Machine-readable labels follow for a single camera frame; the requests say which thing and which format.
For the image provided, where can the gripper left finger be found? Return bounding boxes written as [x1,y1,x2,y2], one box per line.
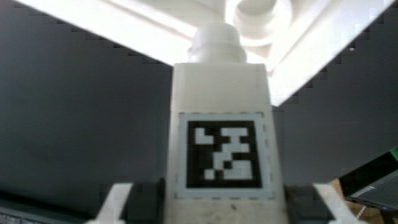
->
[83,183,133,224]

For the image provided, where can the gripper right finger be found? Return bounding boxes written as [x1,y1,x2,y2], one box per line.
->
[314,184,367,224]

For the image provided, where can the white table leg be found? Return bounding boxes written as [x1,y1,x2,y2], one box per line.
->
[163,23,287,224]

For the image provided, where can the white square tabletop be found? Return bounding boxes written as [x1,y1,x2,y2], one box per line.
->
[14,0,398,105]

